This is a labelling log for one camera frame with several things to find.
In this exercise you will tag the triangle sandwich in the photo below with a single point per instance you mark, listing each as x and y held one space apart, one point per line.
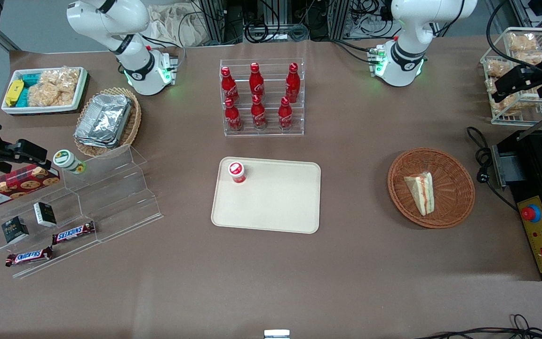
421 193

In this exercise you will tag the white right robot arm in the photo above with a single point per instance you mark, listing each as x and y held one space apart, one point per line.
134 66

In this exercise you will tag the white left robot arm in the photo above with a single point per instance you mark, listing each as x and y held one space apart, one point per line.
407 56

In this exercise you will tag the light oval wicker basket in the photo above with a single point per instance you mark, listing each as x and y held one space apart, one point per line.
134 117

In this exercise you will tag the brown round wicker basket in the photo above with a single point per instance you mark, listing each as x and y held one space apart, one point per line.
454 188

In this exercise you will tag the beige plastic tray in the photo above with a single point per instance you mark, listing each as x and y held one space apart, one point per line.
275 202

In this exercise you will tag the clear bagged pastry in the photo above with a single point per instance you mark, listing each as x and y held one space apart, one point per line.
527 58
508 107
521 42
498 68

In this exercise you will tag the green lid yogurt bottle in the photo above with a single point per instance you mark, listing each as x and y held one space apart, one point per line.
66 159

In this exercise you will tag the red tartan cookie box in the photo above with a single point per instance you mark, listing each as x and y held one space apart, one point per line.
12 186

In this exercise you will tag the teal snack packet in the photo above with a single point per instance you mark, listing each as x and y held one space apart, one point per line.
23 96
31 80

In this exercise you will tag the clear rice cracker bag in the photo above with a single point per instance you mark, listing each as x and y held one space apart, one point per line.
61 77
47 96

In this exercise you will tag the yellow snack packet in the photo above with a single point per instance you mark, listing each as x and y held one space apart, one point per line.
14 92

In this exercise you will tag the small black carton box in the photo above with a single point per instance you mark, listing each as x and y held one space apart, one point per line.
45 214
14 230

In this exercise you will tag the white rectangular snack bin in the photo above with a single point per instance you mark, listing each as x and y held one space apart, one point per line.
78 92

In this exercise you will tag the silver foil packet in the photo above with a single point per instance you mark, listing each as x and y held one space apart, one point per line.
104 120

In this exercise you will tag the clear acrylic stepped stand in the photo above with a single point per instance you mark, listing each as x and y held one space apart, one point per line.
40 238
120 197

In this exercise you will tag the brown Snickers bar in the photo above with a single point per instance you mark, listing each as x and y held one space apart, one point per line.
28 256
73 232

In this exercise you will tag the black table appliance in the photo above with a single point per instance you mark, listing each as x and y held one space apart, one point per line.
515 193

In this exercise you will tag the red emergency stop button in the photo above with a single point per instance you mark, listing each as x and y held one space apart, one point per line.
531 213

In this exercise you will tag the yellow control panel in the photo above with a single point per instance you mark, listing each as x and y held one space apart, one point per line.
541 238

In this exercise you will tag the beige cloth bag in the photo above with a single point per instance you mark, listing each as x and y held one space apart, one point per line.
177 28

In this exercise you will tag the red cola bottle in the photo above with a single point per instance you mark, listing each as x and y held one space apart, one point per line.
232 117
285 115
256 81
292 84
258 114
227 84

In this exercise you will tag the red lid small bottle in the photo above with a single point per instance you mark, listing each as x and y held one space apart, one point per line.
236 172

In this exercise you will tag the clear acrylic bottle rack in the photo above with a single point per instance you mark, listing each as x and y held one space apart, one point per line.
271 94

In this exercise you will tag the small white block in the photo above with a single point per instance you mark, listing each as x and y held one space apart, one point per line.
276 334

